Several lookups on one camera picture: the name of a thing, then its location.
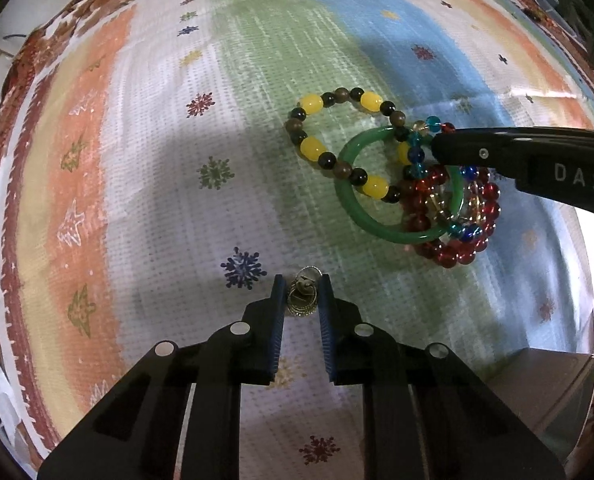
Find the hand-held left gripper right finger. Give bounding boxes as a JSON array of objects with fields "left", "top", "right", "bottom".
[{"left": 318, "top": 274, "right": 566, "bottom": 480}]

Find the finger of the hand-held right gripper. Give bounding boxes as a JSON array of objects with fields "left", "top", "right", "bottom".
[{"left": 433, "top": 127, "right": 594, "bottom": 181}]

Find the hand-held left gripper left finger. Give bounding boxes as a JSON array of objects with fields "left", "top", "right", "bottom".
[{"left": 37, "top": 274, "right": 286, "bottom": 480}]

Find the small gold ring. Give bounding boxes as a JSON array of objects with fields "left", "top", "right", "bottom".
[{"left": 287, "top": 265, "right": 324, "bottom": 319}]

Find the blue and clear bead bracelet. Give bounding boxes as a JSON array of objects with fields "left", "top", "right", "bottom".
[{"left": 405, "top": 115, "right": 480, "bottom": 241}]

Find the green jade bangle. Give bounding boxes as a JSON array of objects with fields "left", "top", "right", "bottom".
[{"left": 335, "top": 127, "right": 464, "bottom": 245}]

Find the colourful printed tablecloth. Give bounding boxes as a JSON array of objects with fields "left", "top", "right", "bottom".
[{"left": 0, "top": 0, "right": 594, "bottom": 480}]

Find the grey box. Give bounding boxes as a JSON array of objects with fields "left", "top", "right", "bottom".
[{"left": 484, "top": 347, "right": 594, "bottom": 454}]

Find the red bead bracelet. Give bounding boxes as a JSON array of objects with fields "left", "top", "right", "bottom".
[{"left": 400, "top": 164, "right": 502, "bottom": 267}]

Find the yellow and brown bead bracelet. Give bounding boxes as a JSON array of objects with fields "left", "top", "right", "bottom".
[{"left": 284, "top": 87, "right": 418, "bottom": 205}]

